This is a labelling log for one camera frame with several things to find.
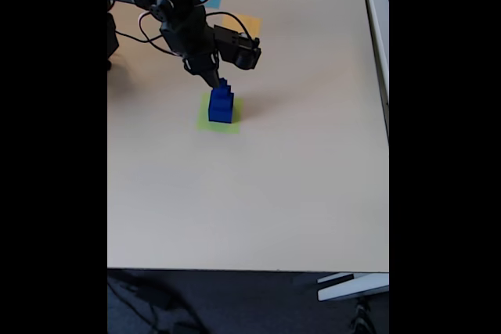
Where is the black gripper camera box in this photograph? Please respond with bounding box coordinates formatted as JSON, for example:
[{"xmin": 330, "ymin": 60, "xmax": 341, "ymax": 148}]
[{"xmin": 213, "ymin": 24, "xmax": 262, "ymax": 71}]

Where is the orange paper square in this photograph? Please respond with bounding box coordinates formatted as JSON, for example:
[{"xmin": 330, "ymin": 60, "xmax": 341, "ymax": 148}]
[{"xmin": 222, "ymin": 13, "xmax": 262, "ymax": 38}]

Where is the white table foot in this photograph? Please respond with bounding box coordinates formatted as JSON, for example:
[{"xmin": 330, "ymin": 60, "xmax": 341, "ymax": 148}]
[{"xmin": 316, "ymin": 272, "xmax": 390, "ymax": 303}]

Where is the black motor cable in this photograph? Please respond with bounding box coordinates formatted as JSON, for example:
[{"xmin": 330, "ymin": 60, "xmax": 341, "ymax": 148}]
[{"xmin": 116, "ymin": 11, "xmax": 185, "ymax": 57}]

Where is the white adjacent table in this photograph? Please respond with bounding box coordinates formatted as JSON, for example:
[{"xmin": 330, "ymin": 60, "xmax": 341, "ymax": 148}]
[{"xmin": 359, "ymin": 0, "xmax": 390, "ymax": 140}]

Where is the green paper square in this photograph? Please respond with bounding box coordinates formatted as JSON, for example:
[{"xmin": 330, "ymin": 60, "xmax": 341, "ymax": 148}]
[{"xmin": 195, "ymin": 93, "xmax": 244, "ymax": 135}]

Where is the medium blue cube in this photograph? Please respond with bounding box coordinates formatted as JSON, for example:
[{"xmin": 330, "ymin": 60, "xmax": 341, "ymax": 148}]
[{"xmin": 210, "ymin": 90, "xmax": 236, "ymax": 111}]

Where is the large blue cube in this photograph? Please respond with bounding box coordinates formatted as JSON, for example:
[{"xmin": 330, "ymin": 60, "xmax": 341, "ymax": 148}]
[{"xmin": 207, "ymin": 103, "xmax": 235, "ymax": 124}]

